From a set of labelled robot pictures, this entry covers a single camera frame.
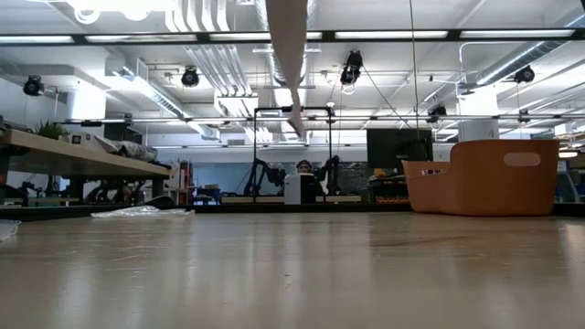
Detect black overhead frame bar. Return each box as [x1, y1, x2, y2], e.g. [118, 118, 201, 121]
[0, 28, 585, 46]

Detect orange plastic basket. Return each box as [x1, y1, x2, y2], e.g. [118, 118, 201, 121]
[401, 139, 561, 218]

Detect wooden side table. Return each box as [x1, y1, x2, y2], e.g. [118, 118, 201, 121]
[0, 128, 173, 207]

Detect black ceiling camera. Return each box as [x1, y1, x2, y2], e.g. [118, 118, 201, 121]
[427, 103, 449, 124]
[181, 66, 201, 89]
[22, 75, 46, 98]
[340, 49, 365, 87]
[514, 65, 536, 85]

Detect black table frame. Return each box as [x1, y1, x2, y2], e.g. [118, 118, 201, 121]
[0, 203, 585, 223]

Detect white labelled box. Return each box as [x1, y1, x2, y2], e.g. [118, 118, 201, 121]
[68, 132, 100, 150]

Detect black monitor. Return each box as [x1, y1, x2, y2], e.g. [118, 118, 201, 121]
[366, 128, 434, 171]

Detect white elastic bandage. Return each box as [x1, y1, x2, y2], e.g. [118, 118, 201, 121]
[264, 0, 310, 138]

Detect potted green plant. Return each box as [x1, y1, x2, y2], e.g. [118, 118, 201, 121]
[34, 119, 70, 141]

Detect dark shelf colourful items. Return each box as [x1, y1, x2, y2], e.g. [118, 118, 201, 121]
[367, 167, 410, 205]

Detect thin hanging cable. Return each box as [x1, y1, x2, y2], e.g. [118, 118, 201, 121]
[408, 0, 420, 138]

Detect grey cloth bundle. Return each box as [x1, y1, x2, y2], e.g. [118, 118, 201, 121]
[98, 139, 159, 162]

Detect white box appliance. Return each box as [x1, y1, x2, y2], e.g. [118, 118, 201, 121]
[282, 172, 316, 206]

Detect clear plastic wrapper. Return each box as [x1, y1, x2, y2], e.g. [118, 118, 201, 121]
[90, 205, 197, 219]

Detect red white shelf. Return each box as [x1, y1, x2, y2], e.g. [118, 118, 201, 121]
[171, 159, 196, 206]

